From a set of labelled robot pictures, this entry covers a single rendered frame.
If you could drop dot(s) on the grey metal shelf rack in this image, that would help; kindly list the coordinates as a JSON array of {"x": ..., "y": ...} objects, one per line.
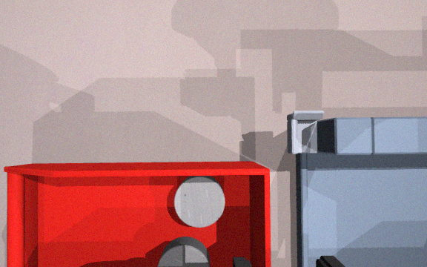
[{"x": 361, "y": 189}]

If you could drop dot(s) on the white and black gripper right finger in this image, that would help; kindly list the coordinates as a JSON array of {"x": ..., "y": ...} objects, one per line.
[{"x": 328, "y": 261}]

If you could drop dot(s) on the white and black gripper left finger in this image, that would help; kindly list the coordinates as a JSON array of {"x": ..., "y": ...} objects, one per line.
[{"x": 241, "y": 262}]

